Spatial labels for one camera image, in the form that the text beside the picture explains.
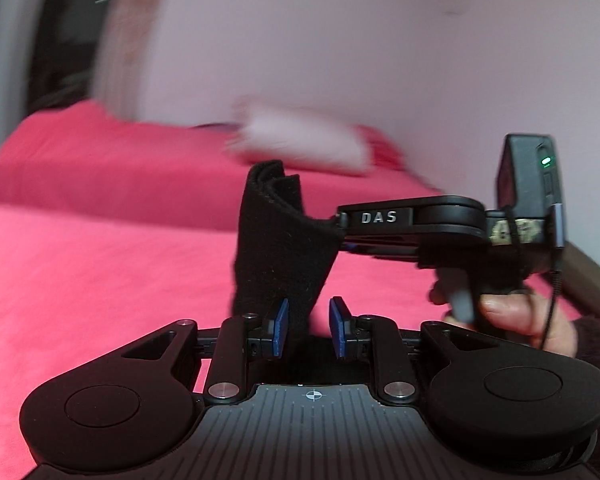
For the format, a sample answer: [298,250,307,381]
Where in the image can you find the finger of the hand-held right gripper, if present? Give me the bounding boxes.
[336,203,417,235]
[344,234,422,263]

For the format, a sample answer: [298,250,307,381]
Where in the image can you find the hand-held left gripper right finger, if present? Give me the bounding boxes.
[328,296,502,407]

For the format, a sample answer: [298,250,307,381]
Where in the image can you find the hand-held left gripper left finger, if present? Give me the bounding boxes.
[121,297,291,407]

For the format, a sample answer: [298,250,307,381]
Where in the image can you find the black pants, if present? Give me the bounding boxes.
[229,160,347,343]

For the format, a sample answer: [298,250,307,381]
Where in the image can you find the person's right hand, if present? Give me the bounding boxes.
[428,260,579,358]

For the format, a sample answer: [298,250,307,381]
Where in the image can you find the red folded cloth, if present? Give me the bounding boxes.
[357,125,407,173]

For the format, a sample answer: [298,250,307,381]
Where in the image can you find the pale pink satin pillow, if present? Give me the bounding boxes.
[224,97,372,177]

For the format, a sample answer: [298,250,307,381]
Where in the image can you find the red bed sheet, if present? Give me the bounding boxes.
[0,99,443,235]

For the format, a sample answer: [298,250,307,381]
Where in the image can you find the beige curtain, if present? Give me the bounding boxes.
[91,0,173,122]

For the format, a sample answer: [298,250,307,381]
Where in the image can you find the dark cabinet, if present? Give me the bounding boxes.
[27,0,116,108]

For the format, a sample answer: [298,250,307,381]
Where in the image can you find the black cable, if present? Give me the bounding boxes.
[500,203,566,352]

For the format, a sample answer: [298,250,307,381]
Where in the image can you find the brown wooden bed frame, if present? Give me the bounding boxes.
[562,242,600,322]

